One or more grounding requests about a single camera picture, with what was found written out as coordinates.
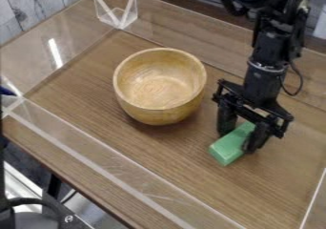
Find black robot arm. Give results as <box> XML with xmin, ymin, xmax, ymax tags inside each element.
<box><xmin>212</xmin><ymin>0</ymin><xmax>311</xmax><ymax>154</ymax></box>

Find black cable loop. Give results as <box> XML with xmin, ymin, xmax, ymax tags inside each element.
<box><xmin>0</xmin><ymin>198</ymin><xmax>65</xmax><ymax>229</ymax></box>

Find blue object at left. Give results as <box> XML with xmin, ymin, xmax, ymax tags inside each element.
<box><xmin>0</xmin><ymin>86</ymin><xmax>16</xmax><ymax>96</ymax></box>

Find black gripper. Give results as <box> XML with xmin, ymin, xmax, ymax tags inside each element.
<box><xmin>212</xmin><ymin>60</ymin><xmax>294</xmax><ymax>154</ymax></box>

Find black metal bracket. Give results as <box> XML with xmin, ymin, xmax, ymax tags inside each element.
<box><xmin>41</xmin><ymin>194</ymin><xmax>95</xmax><ymax>229</ymax></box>

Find clear acrylic tray wall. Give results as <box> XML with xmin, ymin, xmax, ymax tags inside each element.
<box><xmin>0</xmin><ymin>0</ymin><xmax>326</xmax><ymax>229</ymax></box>

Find brown wooden bowl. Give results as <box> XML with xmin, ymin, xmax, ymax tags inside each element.
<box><xmin>112</xmin><ymin>48</ymin><xmax>207</xmax><ymax>126</ymax></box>

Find black vertical pole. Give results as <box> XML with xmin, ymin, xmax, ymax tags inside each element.
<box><xmin>0</xmin><ymin>136</ymin><xmax>15</xmax><ymax>229</ymax></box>

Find green rectangular block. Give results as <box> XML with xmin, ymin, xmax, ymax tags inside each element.
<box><xmin>208</xmin><ymin>121</ymin><xmax>255</xmax><ymax>167</ymax></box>

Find clear acrylic corner bracket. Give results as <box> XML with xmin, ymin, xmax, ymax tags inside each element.
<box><xmin>93</xmin><ymin>0</ymin><xmax>138</xmax><ymax>30</ymax></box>

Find black table leg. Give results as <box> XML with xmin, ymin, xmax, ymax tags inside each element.
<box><xmin>47</xmin><ymin>175</ymin><xmax>63</xmax><ymax>199</ymax></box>

